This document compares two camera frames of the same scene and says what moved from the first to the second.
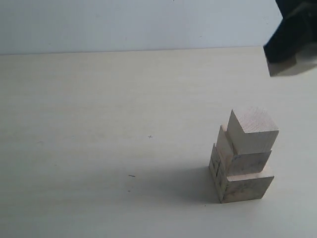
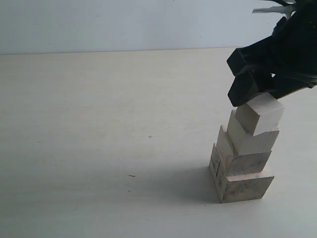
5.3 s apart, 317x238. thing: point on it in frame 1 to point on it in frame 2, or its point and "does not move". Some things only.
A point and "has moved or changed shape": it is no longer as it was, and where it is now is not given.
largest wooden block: (239, 188) does not move
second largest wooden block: (234, 164) does not move
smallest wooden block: (276, 69) has moved or changed shape
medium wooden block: (251, 130) does not move
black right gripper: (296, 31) to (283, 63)
